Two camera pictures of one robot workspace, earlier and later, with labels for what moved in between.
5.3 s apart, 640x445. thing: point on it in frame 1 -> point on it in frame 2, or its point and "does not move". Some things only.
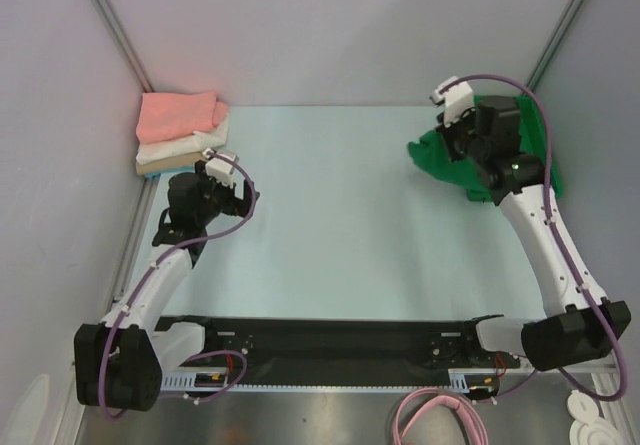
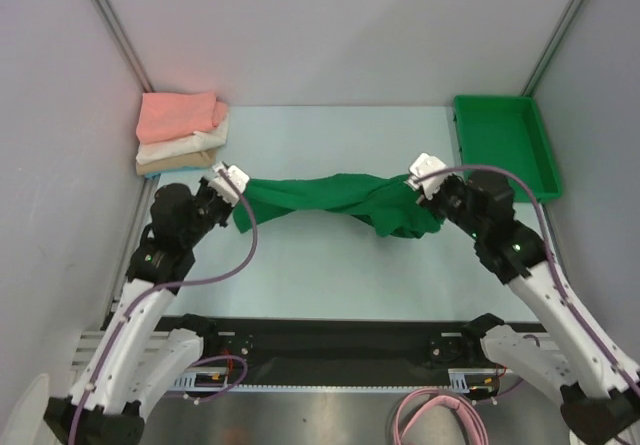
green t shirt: x=431 y=153 -> x=387 y=203
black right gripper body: x=454 y=135 -> x=433 y=200
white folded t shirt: x=196 y=141 does not move
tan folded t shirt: x=182 y=161 does not move
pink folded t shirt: x=167 y=115 does not move
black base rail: x=349 y=350 does not move
